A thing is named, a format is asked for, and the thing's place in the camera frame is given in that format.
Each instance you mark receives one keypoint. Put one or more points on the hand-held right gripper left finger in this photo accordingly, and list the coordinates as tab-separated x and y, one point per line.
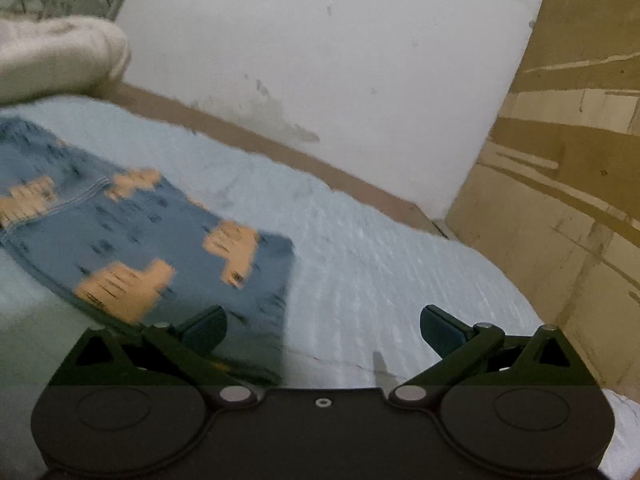
207	331

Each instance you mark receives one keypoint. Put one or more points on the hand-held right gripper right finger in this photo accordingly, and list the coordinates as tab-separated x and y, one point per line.
440	332

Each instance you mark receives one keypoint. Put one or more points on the blue pants with orange cars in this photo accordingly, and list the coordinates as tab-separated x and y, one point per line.
150	230

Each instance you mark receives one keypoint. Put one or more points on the light blue quilted bed sheet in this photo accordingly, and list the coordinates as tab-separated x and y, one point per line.
375	285

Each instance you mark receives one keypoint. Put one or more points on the brown wooden bed base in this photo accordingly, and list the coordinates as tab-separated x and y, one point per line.
300	160

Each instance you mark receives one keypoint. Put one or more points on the white cloth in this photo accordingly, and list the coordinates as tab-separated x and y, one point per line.
625	435

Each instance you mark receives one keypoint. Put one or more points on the pale pink rolled quilt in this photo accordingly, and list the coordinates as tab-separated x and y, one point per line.
60	55

